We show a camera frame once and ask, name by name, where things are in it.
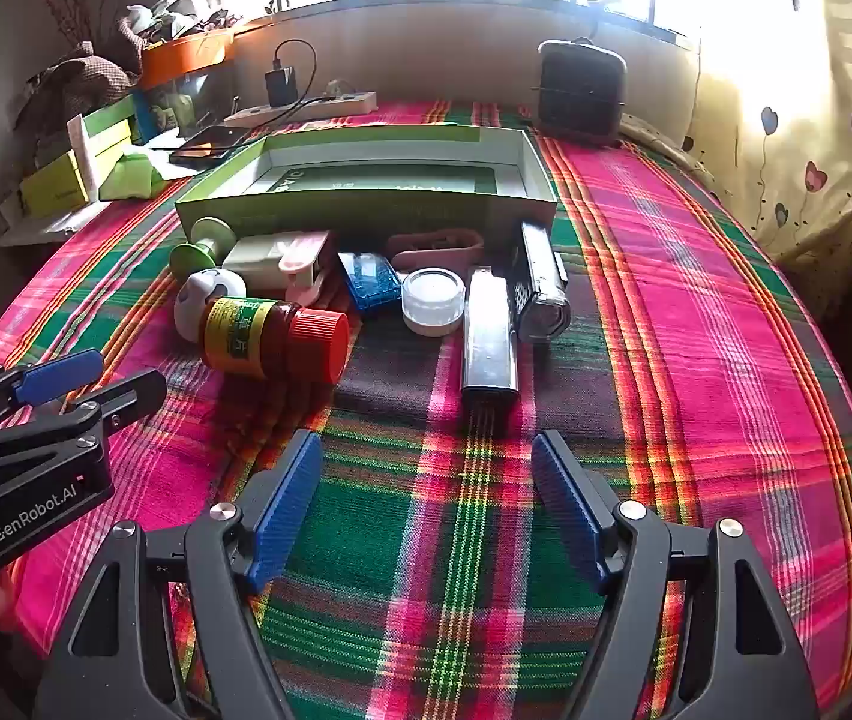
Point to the blue transparent plastic case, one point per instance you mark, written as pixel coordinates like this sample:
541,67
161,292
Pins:
370,281

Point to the light green tissue pack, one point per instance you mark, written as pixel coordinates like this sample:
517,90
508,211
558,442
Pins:
130,176

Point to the black charger brick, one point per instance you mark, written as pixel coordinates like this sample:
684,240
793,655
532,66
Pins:
281,86

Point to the silver black rectangular gadget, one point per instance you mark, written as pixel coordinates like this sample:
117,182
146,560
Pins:
487,345

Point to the orange tray with clutter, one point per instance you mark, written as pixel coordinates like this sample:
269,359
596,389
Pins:
171,11

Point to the pale pink plastic clip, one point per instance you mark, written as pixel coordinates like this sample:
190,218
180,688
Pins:
306,251

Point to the white round jar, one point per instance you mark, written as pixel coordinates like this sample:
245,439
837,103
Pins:
433,300

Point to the white plug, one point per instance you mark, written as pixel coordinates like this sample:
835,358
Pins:
337,88

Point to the black gadget with mesh side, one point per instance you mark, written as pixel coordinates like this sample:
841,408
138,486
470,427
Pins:
542,277

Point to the yellow-green carton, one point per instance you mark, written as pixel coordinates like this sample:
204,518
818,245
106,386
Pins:
51,191

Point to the green carton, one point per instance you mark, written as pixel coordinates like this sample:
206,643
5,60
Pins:
115,142

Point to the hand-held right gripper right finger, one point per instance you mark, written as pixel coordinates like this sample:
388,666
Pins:
565,510

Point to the green suction cup holder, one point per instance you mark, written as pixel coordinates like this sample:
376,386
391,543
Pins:
193,259

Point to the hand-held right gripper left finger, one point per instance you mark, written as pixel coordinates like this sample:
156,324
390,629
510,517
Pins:
287,510

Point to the beige patterned bedding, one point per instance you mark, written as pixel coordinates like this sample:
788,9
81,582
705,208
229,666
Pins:
658,146

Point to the cream curtain with hearts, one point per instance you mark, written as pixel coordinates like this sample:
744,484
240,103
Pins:
793,127

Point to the blue printed box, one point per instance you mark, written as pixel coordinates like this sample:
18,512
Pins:
171,109

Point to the white dome-shaped gadget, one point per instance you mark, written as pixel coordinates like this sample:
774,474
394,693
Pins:
201,296

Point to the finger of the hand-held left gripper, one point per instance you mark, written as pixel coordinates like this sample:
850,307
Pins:
58,375
130,394

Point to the brown bottle with red cap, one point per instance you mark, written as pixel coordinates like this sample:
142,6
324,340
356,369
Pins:
246,334

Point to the black smartphone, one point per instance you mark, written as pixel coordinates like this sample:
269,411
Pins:
205,146

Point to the green cardboard box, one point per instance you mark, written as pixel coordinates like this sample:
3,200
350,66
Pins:
366,214

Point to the pink green plaid blanket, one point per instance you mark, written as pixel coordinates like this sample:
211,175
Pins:
696,315

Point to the white board shelf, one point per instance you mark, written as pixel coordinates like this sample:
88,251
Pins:
51,229

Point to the brown checked cloth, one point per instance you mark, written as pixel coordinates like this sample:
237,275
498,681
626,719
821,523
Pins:
81,79

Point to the white power strip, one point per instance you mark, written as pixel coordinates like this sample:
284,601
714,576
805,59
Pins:
343,103

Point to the white charger adapter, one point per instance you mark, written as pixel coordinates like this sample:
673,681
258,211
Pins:
253,259

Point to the orange plastic bin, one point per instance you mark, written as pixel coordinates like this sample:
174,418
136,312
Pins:
186,56

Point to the white paper sheet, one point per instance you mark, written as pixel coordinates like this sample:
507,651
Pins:
160,142

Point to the grey black space heater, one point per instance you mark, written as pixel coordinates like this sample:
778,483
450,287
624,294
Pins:
576,97

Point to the white cream tube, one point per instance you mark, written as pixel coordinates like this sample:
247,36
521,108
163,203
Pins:
82,157

